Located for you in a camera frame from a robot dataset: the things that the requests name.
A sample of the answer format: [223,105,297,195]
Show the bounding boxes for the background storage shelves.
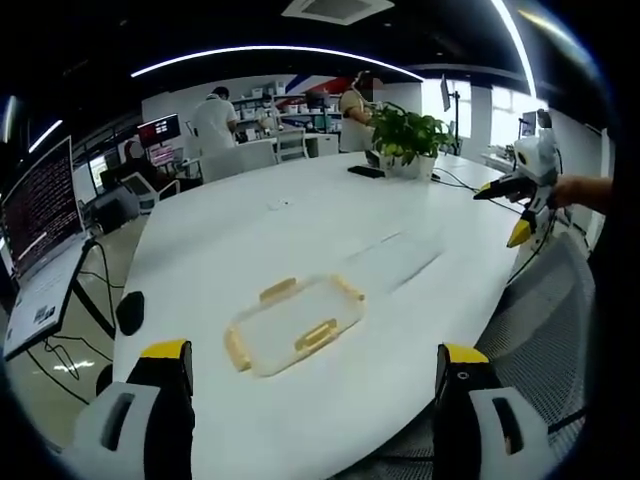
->
[228,79,346,147]

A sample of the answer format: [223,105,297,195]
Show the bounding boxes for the green potted plant white pot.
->
[368,101,460,181]

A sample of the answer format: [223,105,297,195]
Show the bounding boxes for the clear plastic lid yellow buckles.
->
[223,273,367,379]

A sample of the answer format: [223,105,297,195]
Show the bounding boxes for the black table cable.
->
[430,168,526,217]

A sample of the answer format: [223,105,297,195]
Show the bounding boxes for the black laptop cables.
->
[24,238,126,386]

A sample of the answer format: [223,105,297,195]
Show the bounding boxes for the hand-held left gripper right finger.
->
[431,342,552,480]

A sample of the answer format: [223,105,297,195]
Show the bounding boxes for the ceiling light strip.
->
[130,45,425,83]

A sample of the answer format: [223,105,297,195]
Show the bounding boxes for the white office chair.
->
[274,128,307,164]
[198,139,279,184]
[115,169,182,217]

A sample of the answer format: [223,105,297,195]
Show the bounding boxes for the open silver laptop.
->
[0,134,92,362]

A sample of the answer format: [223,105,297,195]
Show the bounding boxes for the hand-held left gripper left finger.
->
[58,338,197,480]

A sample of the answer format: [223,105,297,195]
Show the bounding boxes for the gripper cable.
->
[506,207,567,287]

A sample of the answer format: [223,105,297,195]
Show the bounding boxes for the ceiling air vent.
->
[281,0,396,26]

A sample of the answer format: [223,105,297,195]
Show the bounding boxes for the monitor with red screen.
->
[136,113,181,149]

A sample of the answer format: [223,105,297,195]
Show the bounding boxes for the black round device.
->
[115,290,146,337]

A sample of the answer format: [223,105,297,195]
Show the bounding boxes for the person's right hand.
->
[551,174,614,209]

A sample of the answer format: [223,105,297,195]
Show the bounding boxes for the grey mesh office chair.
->
[344,231,597,480]

